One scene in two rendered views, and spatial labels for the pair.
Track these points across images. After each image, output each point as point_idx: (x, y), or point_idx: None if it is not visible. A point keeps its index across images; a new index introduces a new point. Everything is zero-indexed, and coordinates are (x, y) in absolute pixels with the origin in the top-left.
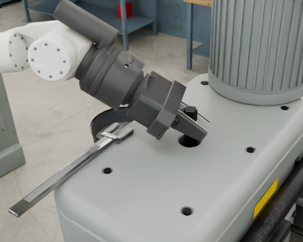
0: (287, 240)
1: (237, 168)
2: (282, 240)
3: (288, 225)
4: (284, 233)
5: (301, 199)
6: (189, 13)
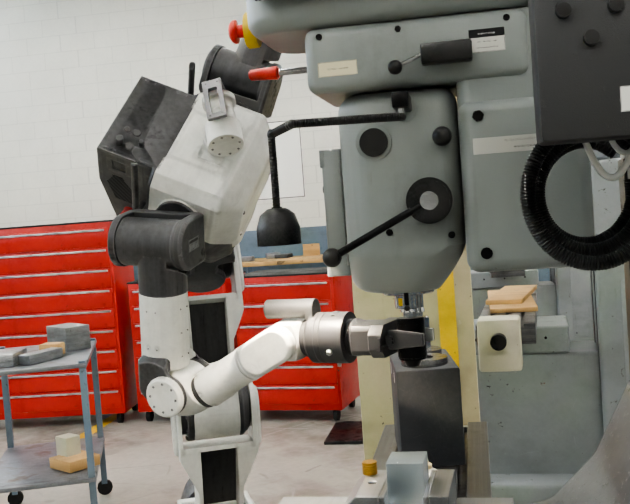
0: (571, 170)
1: None
2: (442, 49)
3: (462, 39)
4: (446, 41)
5: None
6: None
